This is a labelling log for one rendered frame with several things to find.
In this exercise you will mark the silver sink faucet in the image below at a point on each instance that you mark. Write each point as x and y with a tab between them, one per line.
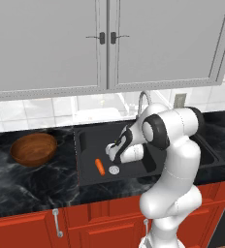
141	100

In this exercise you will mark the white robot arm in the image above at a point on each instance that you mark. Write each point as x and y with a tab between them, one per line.
179	161

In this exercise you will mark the brown wooden bowl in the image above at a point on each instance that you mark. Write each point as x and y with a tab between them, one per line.
33	150

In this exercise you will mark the grey wall cupboard door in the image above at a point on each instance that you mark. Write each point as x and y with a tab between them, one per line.
43	42
166	38

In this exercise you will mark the black kitchen sink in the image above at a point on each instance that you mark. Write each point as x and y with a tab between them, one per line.
91	145

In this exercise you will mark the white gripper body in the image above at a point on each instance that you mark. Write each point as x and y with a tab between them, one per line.
111	150

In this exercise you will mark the grey wall outlet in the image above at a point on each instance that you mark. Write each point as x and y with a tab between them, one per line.
180	100

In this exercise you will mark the red base cupboard door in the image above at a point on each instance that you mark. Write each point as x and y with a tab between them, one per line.
104	223
20	232
211	206

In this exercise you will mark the orange carrot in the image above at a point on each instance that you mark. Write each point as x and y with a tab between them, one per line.
100	166

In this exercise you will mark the round silver sink drain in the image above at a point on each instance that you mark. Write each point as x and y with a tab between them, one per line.
114	170

